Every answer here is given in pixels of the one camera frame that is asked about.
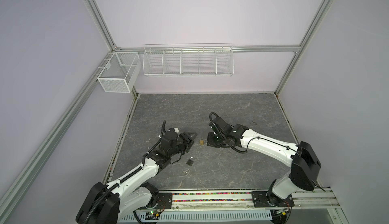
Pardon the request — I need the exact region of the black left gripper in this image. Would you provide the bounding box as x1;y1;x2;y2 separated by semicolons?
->
169;131;197;157

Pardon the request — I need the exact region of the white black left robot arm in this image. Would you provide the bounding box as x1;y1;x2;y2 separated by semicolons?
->
76;126;197;224

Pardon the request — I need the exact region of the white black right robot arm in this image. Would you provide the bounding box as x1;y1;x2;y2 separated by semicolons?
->
207;112;322;208

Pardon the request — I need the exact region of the dark grey padlock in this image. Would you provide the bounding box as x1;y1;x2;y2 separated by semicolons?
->
186;157;195;166

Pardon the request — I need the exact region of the white mesh box basket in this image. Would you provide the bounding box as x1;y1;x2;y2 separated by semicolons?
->
97;52;142;93

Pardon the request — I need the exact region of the white wire wall basket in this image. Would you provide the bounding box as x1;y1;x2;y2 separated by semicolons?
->
143;43;235;77

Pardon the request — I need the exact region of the white vented cable duct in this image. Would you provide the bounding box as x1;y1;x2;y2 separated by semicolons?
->
136;210;273;224

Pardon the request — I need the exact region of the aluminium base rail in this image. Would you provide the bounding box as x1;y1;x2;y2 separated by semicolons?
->
97;187;339;214

